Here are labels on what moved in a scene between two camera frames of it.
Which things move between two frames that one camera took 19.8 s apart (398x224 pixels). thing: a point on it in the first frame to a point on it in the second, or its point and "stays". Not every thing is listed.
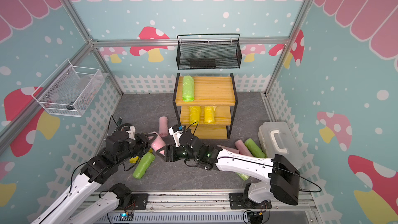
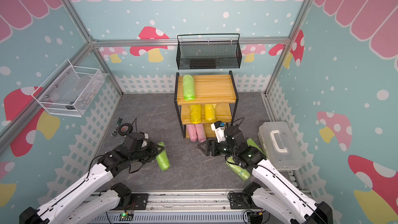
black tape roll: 125,127 stays
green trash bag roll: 254,149 stays
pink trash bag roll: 163,129 to 200,133
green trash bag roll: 188,88 stays
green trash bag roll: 144,162 to 162,158
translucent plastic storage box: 275,138 stays
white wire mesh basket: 70,91 stays
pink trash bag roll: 158,143 to 192,132
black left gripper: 145,142 to 154,151
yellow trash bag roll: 209,114 stays
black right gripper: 172,157 to 209,147
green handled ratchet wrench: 119,121 stays
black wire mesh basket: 205,51 stays
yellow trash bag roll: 194,114 stays
